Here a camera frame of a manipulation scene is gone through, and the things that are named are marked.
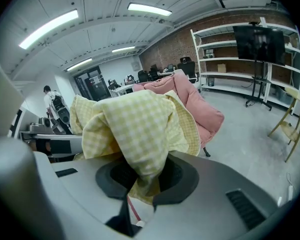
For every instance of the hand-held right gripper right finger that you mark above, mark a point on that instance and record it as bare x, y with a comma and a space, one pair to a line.
205, 184

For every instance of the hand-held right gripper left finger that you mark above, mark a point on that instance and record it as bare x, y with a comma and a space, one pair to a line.
80, 184

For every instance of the pink cushioned seat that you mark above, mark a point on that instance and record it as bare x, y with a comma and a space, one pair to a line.
205, 119

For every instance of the yellow checked cloth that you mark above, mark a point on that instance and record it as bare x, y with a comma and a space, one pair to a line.
130, 124

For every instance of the grey desk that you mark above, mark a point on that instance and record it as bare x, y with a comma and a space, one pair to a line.
65, 137

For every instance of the grey desktop machine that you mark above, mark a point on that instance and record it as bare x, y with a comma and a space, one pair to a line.
40, 127

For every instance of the white power strip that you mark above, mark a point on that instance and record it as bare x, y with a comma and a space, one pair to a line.
290, 192

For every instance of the black framed glass door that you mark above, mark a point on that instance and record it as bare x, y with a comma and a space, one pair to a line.
95, 89

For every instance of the light wooden chair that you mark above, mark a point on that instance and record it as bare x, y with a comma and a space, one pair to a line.
290, 131

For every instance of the grey waste bin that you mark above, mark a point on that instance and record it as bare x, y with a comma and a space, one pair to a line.
210, 82

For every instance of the white desk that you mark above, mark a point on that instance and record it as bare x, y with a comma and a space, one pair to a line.
121, 89

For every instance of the white shelving rack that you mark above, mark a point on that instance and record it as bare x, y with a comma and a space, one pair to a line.
220, 74

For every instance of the black wheeled monitor stand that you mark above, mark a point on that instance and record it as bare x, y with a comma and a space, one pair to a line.
260, 84

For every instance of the black office chair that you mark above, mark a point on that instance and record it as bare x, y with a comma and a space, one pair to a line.
142, 76
188, 69
154, 74

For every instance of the cardboard box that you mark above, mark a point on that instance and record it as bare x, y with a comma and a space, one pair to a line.
221, 68

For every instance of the grey storage bin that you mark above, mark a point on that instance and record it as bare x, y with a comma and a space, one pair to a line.
283, 95

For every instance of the long ceiling light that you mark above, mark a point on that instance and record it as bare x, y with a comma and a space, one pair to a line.
50, 27
79, 64
150, 9
123, 49

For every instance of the light wooden table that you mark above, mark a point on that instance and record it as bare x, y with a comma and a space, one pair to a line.
298, 95

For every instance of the black monitor screen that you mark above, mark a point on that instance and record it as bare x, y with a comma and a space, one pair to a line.
260, 44

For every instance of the black webcam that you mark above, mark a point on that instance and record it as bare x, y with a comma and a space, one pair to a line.
254, 23

